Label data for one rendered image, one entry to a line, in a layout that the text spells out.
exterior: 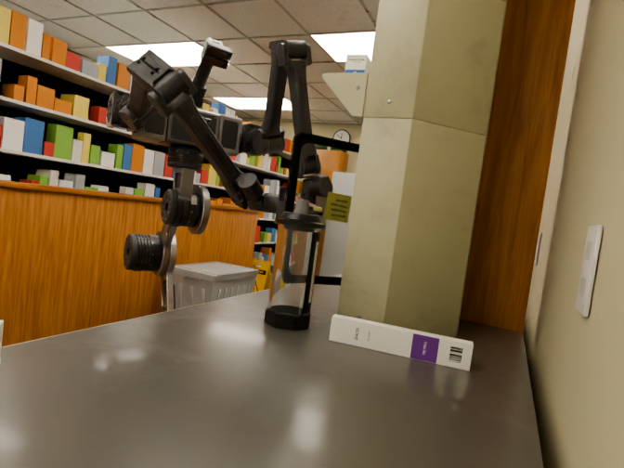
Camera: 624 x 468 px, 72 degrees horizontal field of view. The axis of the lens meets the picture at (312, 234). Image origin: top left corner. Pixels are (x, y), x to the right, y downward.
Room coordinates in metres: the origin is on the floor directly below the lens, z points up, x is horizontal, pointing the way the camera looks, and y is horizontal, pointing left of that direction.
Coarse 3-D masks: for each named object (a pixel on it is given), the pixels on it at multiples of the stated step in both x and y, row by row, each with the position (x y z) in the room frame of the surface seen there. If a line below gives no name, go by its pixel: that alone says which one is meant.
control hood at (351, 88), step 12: (348, 72) 0.99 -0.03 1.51; (360, 72) 0.98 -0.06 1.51; (336, 84) 1.00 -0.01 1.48; (348, 84) 0.99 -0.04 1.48; (360, 84) 0.97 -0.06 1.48; (336, 96) 1.00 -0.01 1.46; (348, 96) 0.99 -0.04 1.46; (360, 96) 0.97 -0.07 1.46; (348, 108) 0.98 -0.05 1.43; (360, 108) 0.97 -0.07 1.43; (360, 120) 1.00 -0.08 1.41
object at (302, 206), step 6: (300, 204) 0.91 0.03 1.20; (306, 204) 0.91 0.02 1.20; (300, 210) 0.91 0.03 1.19; (306, 210) 0.91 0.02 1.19; (282, 216) 0.89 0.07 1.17; (288, 216) 0.88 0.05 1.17; (294, 216) 0.88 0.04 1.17; (300, 216) 0.88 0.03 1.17; (306, 216) 0.88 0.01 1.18; (312, 216) 0.89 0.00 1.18; (318, 222) 0.90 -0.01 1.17
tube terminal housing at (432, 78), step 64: (384, 0) 0.96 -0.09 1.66; (448, 0) 0.94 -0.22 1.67; (384, 64) 0.95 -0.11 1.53; (448, 64) 0.95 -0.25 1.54; (384, 128) 0.95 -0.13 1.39; (448, 128) 0.96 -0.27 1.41; (384, 192) 0.94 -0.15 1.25; (448, 192) 0.97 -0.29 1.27; (384, 256) 0.93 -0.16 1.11; (448, 256) 0.97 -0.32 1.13; (384, 320) 0.92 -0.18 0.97; (448, 320) 0.98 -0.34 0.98
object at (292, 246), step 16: (320, 224) 0.89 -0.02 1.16; (288, 240) 0.88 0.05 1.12; (304, 240) 0.88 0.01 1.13; (288, 256) 0.88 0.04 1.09; (304, 256) 0.88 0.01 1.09; (272, 272) 0.91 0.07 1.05; (288, 272) 0.87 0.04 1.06; (304, 272) 0.88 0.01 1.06; (272, 288) 0.90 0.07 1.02; (288, 288) 0.87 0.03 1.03; (304, 288) 0.88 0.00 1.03; (272, 304) 0.89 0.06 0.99; (288, 304) 0.87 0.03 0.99
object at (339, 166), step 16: (304, 160) 1.14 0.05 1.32; (320, 160) 1.16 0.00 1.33; (336, 160) 1.18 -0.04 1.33; (352, 160) 1.20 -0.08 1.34; (288, 176) 1.13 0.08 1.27; (304, 176) 1.14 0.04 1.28; (320, 176) 1.16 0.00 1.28; (336, 176) 1.18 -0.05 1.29; (352, 176) 1.20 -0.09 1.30; (304, 192) 1.14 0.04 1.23; (320, 192) 1.16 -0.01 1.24; (336, 192) 1.18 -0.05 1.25; (352, 192) 1.21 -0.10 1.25; (320, 208) 1.17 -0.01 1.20; (336, 208) 1.19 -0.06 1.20; (336, 224) 1.19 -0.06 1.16; (320, 240) 1.17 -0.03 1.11; (336, 240) 1.19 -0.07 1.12; (320, 256) 1.18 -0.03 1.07; (336, 256) 1.20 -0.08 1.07; (320, 272) 1.18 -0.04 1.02; (336, 272) 1.20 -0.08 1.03
